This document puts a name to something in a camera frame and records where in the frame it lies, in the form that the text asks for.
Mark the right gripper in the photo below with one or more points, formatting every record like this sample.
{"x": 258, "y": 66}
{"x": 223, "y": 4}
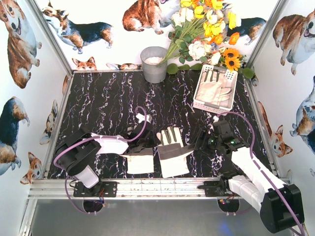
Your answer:
{"x": 204, "y": 138}

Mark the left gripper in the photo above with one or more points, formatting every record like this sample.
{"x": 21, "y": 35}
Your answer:
{"x": 146, "y": 135}

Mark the grey-strap glove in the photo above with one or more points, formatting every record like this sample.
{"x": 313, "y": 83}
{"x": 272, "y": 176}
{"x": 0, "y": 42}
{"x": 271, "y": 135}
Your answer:
{"x": 224, "y": 94}
{"x": 172, "y": 153}

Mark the white glove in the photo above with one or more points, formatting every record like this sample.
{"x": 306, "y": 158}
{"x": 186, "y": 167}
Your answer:
{"x": 210, "y": 87}

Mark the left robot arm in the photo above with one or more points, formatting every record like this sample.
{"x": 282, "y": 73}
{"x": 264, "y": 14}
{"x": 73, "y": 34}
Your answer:
{"x": 75, "y": 153}

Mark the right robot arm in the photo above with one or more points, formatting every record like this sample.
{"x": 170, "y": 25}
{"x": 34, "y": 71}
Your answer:
{"x": 279, "y": 204}

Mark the white perforated storage basket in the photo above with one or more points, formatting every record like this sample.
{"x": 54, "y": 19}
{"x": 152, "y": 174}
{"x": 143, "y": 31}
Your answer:
{"x": 230, "y": 81}

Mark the grey metal bucket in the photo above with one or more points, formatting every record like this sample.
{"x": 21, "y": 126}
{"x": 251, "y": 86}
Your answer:
{"x": 153, "y": 64}

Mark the artificial flower bouquet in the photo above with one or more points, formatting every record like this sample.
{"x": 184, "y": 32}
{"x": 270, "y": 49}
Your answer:
{"x": 206, "y": 31}

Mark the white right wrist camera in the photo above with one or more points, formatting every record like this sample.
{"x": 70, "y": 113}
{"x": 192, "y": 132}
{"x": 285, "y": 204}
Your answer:
{"x": 215, "y": 119}

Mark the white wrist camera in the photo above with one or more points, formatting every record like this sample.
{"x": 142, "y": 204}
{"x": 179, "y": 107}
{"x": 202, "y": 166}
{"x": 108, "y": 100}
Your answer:
{"x": 215, "y": 119}
{"x": 142, "y": 118}

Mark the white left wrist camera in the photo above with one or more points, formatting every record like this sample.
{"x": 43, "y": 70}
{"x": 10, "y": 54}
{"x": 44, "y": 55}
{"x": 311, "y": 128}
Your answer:
{"x": 142, "y": 118}

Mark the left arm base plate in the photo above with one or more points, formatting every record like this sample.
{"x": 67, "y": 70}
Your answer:
{"x": 102, "y": 188}

